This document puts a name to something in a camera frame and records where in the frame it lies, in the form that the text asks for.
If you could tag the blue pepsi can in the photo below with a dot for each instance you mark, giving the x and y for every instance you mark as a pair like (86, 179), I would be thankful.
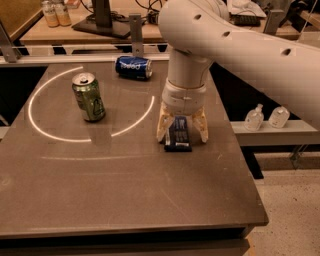
(132, 67)

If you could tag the metal guard rail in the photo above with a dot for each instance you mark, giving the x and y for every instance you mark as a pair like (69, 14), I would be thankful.
(59, 59)

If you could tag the blue rxbar blueberry wrapper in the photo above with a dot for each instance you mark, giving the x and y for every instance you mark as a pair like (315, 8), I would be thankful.
(177, 136)

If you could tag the black device on desk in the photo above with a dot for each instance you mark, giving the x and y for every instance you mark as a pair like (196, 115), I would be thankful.
(246, 20)

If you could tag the clear sanitizer bottle left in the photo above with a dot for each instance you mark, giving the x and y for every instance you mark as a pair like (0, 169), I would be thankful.
(254, 118)

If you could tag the orange label jar left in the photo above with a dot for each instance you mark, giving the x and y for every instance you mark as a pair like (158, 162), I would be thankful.
(49, 13)

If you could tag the black monitor stand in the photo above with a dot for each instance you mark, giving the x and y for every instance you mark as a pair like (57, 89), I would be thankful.
(103, 23)

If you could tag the green soda can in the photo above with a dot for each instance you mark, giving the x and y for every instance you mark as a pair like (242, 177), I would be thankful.
(87, 94)

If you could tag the clear sanitizer bottle right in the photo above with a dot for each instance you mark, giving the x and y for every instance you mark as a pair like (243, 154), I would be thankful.
(279, 117)

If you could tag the grey side shelf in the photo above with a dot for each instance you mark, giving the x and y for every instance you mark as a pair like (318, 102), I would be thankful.
(295, 132)

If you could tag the wooden desk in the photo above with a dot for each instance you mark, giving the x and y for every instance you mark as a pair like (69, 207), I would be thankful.
(41, 34)

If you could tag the clear sanitizer bottle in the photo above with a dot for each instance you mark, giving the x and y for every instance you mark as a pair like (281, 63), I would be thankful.
(279, 117)
(254, 118)

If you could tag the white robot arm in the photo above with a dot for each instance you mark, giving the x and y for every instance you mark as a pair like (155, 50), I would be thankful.
(199, 34)

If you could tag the orange label jar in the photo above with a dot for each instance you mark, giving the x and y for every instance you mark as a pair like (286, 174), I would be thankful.
(49, 13)
(62, 12)

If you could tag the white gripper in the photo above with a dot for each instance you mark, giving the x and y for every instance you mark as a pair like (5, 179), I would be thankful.
(183, 99)

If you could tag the orange label jar right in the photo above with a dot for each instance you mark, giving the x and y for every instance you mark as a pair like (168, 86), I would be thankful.
(62, 12)

